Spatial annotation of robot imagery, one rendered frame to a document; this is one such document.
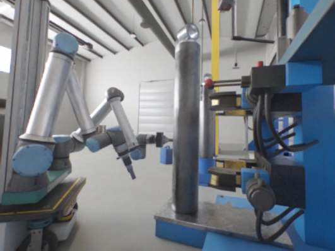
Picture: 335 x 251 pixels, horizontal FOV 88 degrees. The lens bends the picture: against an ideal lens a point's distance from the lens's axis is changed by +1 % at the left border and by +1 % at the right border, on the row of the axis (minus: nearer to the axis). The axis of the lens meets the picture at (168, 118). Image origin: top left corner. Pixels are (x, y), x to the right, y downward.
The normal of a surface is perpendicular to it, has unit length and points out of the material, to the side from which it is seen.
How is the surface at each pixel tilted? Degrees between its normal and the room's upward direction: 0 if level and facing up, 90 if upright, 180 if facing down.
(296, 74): 90
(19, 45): 90
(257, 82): 90
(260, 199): 90
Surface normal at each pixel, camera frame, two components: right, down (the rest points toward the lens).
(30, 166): 0.61, 0.05
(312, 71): -0.35, -0.07
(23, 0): 0.26, -0.06
